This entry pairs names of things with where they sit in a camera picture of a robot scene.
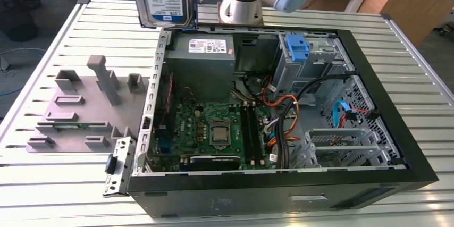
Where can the metal disk bay cage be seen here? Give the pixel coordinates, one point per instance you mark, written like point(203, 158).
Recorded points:
point(354, 147)

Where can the grey power supply unit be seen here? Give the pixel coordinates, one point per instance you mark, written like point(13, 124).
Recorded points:
point(201, 78)

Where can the black RAM slot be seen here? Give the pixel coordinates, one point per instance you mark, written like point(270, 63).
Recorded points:
point(247, 131)
point(255, 131)

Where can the silver CPU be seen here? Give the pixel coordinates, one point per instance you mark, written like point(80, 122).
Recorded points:
point(220, 134)

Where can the green motherboard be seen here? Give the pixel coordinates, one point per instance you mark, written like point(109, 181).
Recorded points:
point(187, 120)

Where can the black graphics card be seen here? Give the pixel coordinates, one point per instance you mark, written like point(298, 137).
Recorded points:
point(213, 161)

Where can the blue drive bay latch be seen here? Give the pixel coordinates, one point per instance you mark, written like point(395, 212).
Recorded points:
point(296, 49)

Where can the metal optical drive cage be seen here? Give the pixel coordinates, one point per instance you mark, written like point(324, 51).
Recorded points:
point(319, 65)

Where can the black PC case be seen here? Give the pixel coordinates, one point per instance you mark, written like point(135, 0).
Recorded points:
point(248, 197)

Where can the grey parts rack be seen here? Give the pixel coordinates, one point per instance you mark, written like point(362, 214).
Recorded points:
point(88, 110)

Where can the green RAM stick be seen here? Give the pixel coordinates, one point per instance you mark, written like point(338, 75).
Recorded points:
point(79, 126)

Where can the black waste bin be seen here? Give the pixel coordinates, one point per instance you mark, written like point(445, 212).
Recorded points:
point(21, 25)

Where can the metal expansion slot bracket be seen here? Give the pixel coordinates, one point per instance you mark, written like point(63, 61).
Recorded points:
point(121, 158)

